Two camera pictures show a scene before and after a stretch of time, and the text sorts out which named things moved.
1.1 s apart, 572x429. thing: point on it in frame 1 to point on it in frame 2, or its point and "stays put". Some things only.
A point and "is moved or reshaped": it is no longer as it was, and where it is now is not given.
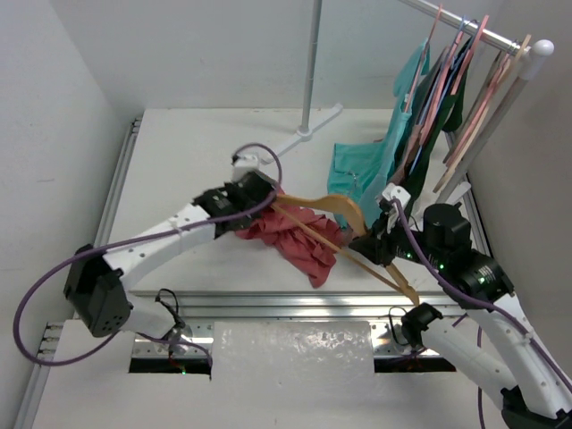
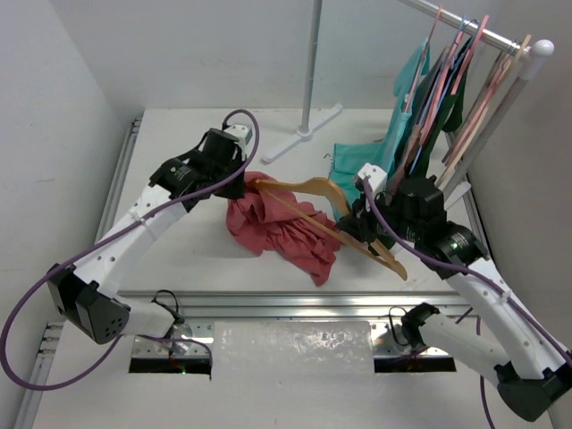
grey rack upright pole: (316, 11) stays put
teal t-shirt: (358, 172) stays put
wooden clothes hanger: (350, 212) to (379, 253)
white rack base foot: (303, 134) stays put
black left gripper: (260, 191) to (233, 187)
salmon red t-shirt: (305, 248) is moved or reshaped
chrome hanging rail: (497, 39) stays put
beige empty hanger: (485, 112) stays put
